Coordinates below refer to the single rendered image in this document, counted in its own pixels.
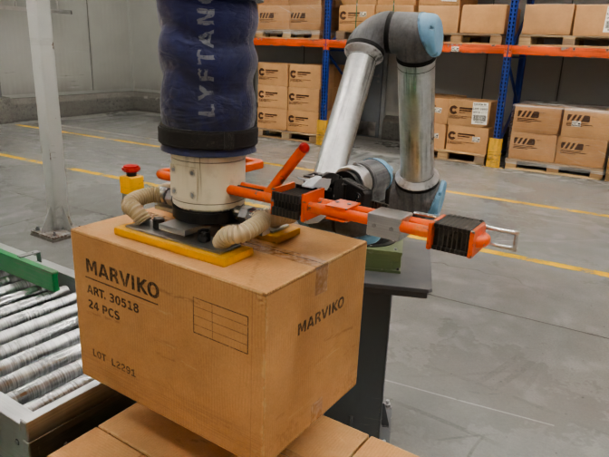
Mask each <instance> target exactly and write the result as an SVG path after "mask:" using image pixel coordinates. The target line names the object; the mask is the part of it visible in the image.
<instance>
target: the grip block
mask: <svg viewBox="0 0 609 457"><path fill-rule="evenodd" d="M302 185H303V184H299V183H296V184H295V182H293V181H292V182H289V183H286V184H283V185H280V186H277V187H273V188H272V189H271V213H270V214H271V215H277V216H280V217H284V218H289V219H295V220H299V219H300V216H301V220H300V221H301V222H305V221H307V220H309V219H312V218H315V217H317V216H320V215H321V214H316V213H312V212H308V211H307V209H306V206H307V203H308V202H309V201H312V202H316V203H317V201H318V199H319V198H323V199H324V188H320V189H315V188H313V189H308V188H302Z"/></svg>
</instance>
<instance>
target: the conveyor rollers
mask: <svg viewBox="0 0 609 457"><path fill-rule="evenodd" d="M83 374H84V373H83V372H82V352H81V341H80V330H79V320H78V309H77V298H76V292H73V293H71V294H70V289H69V288H68V287H67V286H61V287H60V290H59V291H56V292H52V291H50V290H48V289H45V288H43V287H39V286H37V285H35V284H33V283H31V282H28V281H26V280H24V279H21V278H20V277H16V276H14V275H11V274H9V273H7V272H4V271H3V270H0V392H2V393H3V394H5V395H7V396H9V397H10V398H12V399H13V400H15V401H17V402H18V403H19V404H21V405H23V404H24V407H26V408H28V409H29V410H31V411H32V412H34V411H36V410H38V409H40V408H42V407H44V406H46V405H47V404H50V403H51V402H53V401H55V400H57V399H59V398H61V397H63V396H65V395H67V394H69V393H71V392H73V391H74V390H76V389H78V388H80V387H82V386H84V385H86V384H88V383H90V382H92V381H94V380H95V379H93V378H91V377H90V376H88V375H86V374H84V375H83ZM81 375H82V376H81ZM79 376H81V377H79ZM77 377H79V378H77ZM75 378H77V379H75ZM73 379H75V380H73ZM72 380H73V381H72ZM70 381H71V382H70ZM68 382H70V383H68ZM66 383H68V384H66ZM63 384H64V385H63ZM61 385H63V386H61ZM59 386H61V387H59ZM57 387H59V388H57ZM55 388H57V389H55ZM53 389H55V390H53ZM52 390H53V391H52ZM50 391H51V392H50ZM48 392H50V393H48ZM46 393H48V394H46ZM43 394H44V395H43ZM41 395H43V396H41ZM39 396H41V397H39ZM37 397H39V398H37ZM35 398H37V399H35ZM34 399H35V400H34ZM32 400H33V401H32ZM30 401H31V402H30ZM28 402H30V403H28ZM26 403H28V404H26Z"/></svg>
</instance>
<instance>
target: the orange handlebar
mask: <svg viewBox="0 0 609 457"><path fill-rule="evenodd" d="M263 167H264V162H263V161H262V160H260V159H254V158H248V157H246V172H249V171H252V170H259V169H262V168H263ZM156 175H157V177H158V178H159V179H161V180H168V181H170V168H163V169H159V170H158V171H157V172H156ZM240 185H242V186H246V187H250V188H255V189H260V190H265V189H266V188H267V187H265V186H260V185H256V184H251V183H246V182H241V183H240ZM260 190H252V189H248V188H243V187H238V186H234V185H229V186H228V187H227V193H228V194H230V195H234V196H238V197H242V198H247V199H254V200H258V201H263V202H267V203H271V193H269V192H264V191H260ZM359 205H361V203H360V202H355V201H350V200H346V199H338V200H331V199H323V198H319V199H318V201H317V203H316V202H312V201H309V202H308V203H307V206H306V209H307V211H308V212H312V213H316V214H321V215H325V216H326V217H324V218H325V219H330V220H334V221H339V222H342V223H347V222H349V221H353V222H357V223H362V224H366V225H367V221H368V219H367V217H368V213H369V212H371V211H373V210H375V209H372V208H367V207H363V206H359ZM431 221H432V220H429V219H421V218H416V217H410V219H409V222H408V221H403V222H402V223H401V225H400V226H399V229H400V232H402V233H407V234H411V235H415V236H420V237H424V238H426V237H427V236H428V228H429V223H430V222H431ZM490 241H491V237H490V235H489V234H488V233H486V232H483V233H482V234H481V236H478V237H477V240H476V244H475V248H484V247H486V246H487V245H489V243H490Z"/></svg>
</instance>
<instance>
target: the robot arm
mask: <svg viewBox="0 0 609 457"><path fill-rule="evenodd" d="M442 47H443V27H442V22H441V20H440V18H439V16H438V15H436V14H433V13H426V12H420V13H419V12H393V11H384V12H380V13H378V14H376V15H373V16H371V17H369V18H368V19H366V20H365V21H363V22H362V23H361V24H359V25H358V26H357V27H356V28H355V29H354V30H353V32H352V33H351V34H350V36H349V38H348V40H347V42H346V45H345V47H344V53H345V55H346V57H347V60H346V63H345V66H344V69H343V75H342V78H341V81H340V84H339V87H338V91H337V94H336V97H335V100H334V103H333V108H332V112H331V115H330V118H329V122H328V124H327V128H326V131H325V134H324V139H323V142H322V146H321V149H320V152H319V155H318V158H317V162H316V164H315V168H314V172H313V173H309V174H306V175H304V177H307V178H309V179H305V178H298V179H299V180H303V181H304V184H303V185H302V188H308V189H313V188H315V189H320V188H324V198H325V199H331V200H338V199H346V200H350V201H355V202H360V203H361V205H359V206H363V207H367V208H369V207H370V201H371V200H376V201H380V202H382V203H386V204H389V208H390V209H398V210H403V211H408V212H411V213H414V211H419V212H424V213H429V214H433V215H438V216H439V214H440V211H441V208H442V204H443V201H444V197H445V193H446V188H447V182H446V181H445V180H440V175H439V173H438V171H437V170H436V169H435V168H434V114H435V61H436V59H437V56H439V55H440V54H441V51H442ZM387 53H395V54H396V62H397V66H398V95H399V125H400V155H401V168H400V169H399V170H398V171H397V172H396V173H393V168H392V166H390V165H389V164H388V163H387V162H386V161H384V160H382V159H379V158H369V159H365V160H362V161H359V162H353V164H350V165H348V162H349V159H350V156H351V152H352V149H353V144H354V140H355V137H356V133H357V130H358V127H359V123H360V120H361V117H362V114H363V108H364V105H365V101H366V98H367V94H368V91H369V88H370V85H371V81H372V76H373V72H374V69H375V65H377V64H379V63H381V62H382V59H383V56H384V55H385V54H387ZM311 175H313V176H311ZM324 217H326V216H325V215H320V216H317V217H315V218H312V219H309V220H307V221H305V222H301V221H300V220H301V216H300V219H299V220H298V221H297V222H298V224H299V225H302V226H306V227H309V228H313V229H320V230H325V231H330V232H334V233H337V234H341V235H343V236H346V237H350V238H357V239H360V240H365V241H367V245H376V244H383V243H387V242H389V241H390V239H386V238H379V237H375V236H371V235H367V234H366V229H367V225H366V224H362V223H357V222H353V221H349V222H347V223H342V222H339V221H334V220H330V219H325V218H324Z"/></svg>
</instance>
